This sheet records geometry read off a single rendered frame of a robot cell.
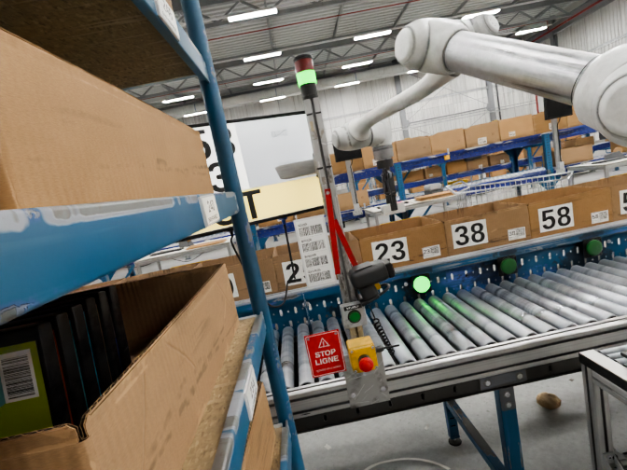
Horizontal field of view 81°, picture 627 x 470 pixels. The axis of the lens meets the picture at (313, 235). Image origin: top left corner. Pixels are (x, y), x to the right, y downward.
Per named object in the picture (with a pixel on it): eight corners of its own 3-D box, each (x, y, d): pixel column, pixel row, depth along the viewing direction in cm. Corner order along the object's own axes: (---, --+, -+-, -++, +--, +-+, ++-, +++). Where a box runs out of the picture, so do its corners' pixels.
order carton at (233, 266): (192, 311, 164) (183, 275, 162) (208, 293, 193) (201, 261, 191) (280, 294, 165) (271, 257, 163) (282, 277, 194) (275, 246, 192)
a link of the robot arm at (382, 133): (383, 146, 174) (361, 150, 169) (378, 113, 172) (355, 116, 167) (398, 143, 165) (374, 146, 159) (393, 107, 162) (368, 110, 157)
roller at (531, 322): (549, 347, 114) (548, 331, 113) (469, 297, 165) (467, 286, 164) (564, 343, 114) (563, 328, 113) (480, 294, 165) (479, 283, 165)
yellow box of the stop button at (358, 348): (355, 378, 99) (349, 352, 98) (350, 362, 108) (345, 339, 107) (407, 366, 99) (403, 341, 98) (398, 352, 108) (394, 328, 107)
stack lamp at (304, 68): (299, 84, 96) (294, 60, 95) (298, 89, 101) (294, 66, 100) (317, 80, 96) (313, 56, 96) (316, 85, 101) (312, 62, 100)
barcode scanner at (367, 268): (403, 294, 99) (391, 258, 98) (361, 310, 99) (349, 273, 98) (396, 287, 106) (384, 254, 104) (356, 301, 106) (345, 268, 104)
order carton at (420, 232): (364, 276, 166) (357, 239, 164) (354, 262, 195) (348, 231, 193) (449, 257, 167) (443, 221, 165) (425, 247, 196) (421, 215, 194)
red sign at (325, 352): (313, 378, 106) (303, 337, 104) (313, 377, 107) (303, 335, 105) (367, 366, 107) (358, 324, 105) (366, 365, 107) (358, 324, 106)
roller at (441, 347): (447, 369, 113) (444, 353, 112) (398, 311, 164) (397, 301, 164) (463, 366, 113) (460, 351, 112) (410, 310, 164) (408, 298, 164)
